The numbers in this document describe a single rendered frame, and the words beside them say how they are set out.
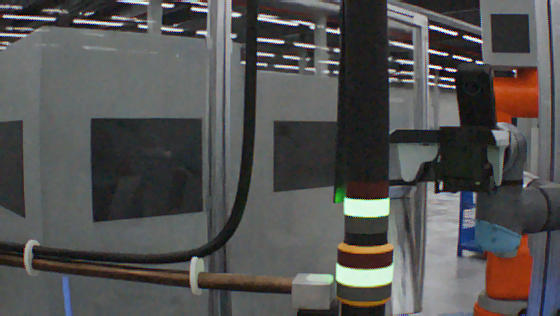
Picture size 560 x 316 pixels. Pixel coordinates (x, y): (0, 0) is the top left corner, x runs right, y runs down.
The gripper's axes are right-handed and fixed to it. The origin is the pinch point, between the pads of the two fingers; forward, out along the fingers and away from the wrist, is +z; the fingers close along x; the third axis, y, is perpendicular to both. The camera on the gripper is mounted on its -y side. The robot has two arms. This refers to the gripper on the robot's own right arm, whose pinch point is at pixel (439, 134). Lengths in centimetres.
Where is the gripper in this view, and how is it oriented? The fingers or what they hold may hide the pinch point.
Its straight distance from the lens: 58.3
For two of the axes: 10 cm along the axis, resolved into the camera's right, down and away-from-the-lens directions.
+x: -8.2, -0.3, 5.8
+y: 0.0, 10.0, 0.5
